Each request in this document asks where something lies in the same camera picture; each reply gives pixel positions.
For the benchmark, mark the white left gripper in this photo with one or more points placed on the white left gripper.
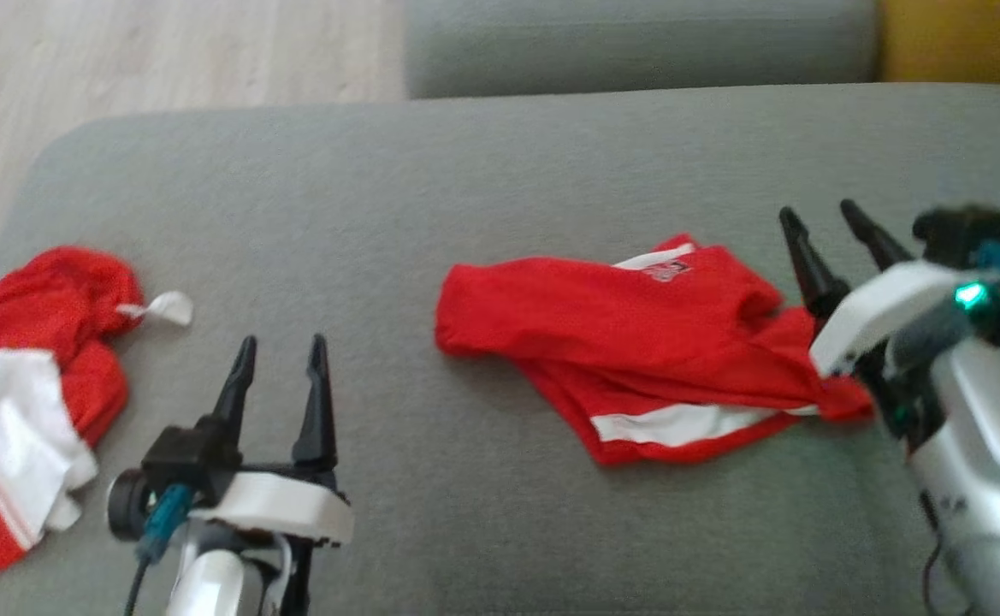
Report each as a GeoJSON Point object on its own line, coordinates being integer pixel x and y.
{"type": "Point", "coordinates": [277, 505]}

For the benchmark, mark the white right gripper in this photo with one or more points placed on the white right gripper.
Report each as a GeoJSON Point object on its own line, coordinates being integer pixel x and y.
{"type": "Point", "coordinates": [884, 299]}

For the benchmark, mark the red jersey number 23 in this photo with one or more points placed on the red jersey number 23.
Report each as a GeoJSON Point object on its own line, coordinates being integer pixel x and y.
{"type": "Point", "coordinates": [55, 299]}

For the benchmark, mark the red shorts with white trim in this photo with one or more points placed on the red shorts with white trim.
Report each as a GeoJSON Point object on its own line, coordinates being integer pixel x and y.
{"type": "Point", "coordinates": [594, 316]}

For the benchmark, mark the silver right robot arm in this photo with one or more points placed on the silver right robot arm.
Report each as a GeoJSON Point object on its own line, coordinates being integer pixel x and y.
{"type": "Point", "coordinates": [987, 479]}

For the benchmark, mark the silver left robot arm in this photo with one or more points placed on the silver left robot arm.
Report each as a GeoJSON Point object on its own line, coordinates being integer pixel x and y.
{"type": "Point", "coordinates": [213, 590]}

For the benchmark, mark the grey sofa seat cushion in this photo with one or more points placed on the grey sofa seat cushion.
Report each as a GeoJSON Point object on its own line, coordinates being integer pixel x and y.
{"type": "Point", "coordinates": [380, 214]}

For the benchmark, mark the yellow pillow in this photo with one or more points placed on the yellow pillow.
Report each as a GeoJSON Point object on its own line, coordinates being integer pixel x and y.
{"type": "Point", "coordinates": [970, 38]}

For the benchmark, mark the grey sofa back cushion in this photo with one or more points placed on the grey sofa back cushion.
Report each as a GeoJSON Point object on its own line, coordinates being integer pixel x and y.
{"type": "Point", "coordinates": [636, 43]}

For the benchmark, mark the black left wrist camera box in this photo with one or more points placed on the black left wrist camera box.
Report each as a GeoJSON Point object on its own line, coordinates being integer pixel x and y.
{"type": "Point", "coordinates": [183, 458]}

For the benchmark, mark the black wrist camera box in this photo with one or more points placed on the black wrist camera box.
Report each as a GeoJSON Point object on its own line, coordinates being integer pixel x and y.
{"type": "Point", "coordinates": [961, 227]}
{"type": "Point", "coordinates": [183, 458]}

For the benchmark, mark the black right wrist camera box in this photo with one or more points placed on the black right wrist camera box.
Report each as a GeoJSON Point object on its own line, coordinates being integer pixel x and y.
{"type": "Point", "coordinates": [961, 227]}

